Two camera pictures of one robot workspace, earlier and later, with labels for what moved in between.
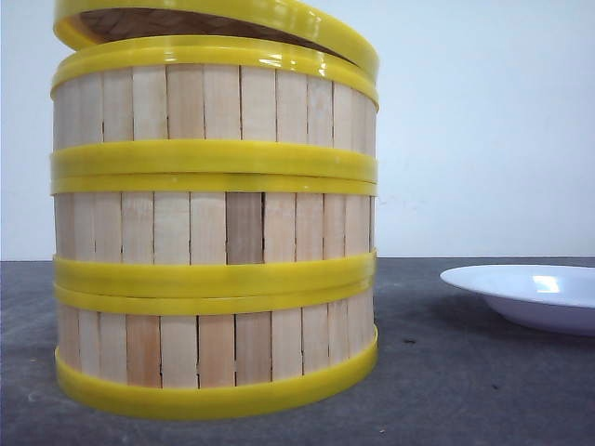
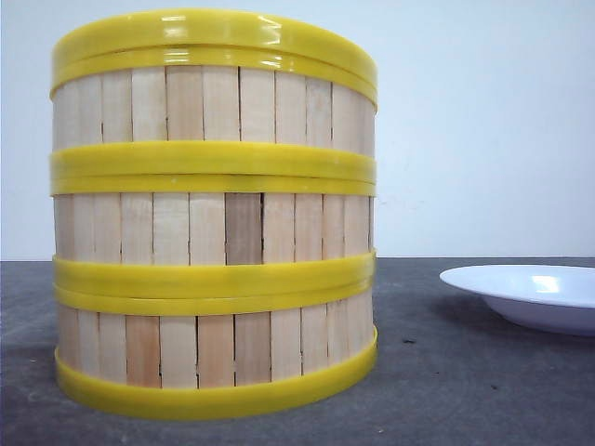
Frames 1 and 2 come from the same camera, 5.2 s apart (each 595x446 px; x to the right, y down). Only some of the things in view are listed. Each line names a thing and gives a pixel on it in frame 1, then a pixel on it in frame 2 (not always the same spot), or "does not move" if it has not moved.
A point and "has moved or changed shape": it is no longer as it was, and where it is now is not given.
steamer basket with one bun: [190, 109] does not move
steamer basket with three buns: [212, 235] does not move
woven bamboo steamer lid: [323, 27] has moved or changed shape
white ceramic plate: [556, 297] does not move
